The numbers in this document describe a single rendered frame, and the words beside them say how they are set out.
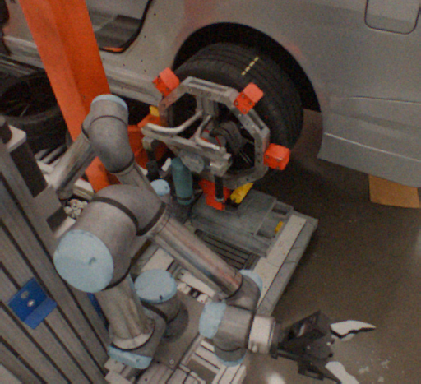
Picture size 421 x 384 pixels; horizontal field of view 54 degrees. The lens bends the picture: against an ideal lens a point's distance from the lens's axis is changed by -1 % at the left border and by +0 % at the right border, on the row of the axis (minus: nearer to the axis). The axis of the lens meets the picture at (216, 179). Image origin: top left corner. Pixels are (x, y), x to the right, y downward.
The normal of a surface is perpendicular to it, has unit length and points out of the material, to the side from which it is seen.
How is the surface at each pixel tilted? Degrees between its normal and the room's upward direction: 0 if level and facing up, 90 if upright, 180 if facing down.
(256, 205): 0
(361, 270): 0
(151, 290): 8
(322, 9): 90
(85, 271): 83
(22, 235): 90
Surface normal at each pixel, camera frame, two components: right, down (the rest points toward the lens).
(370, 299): -0.06, -0.70
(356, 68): -0.51, 0.63
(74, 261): -0.32, 0.59
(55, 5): 0.86, 0.33
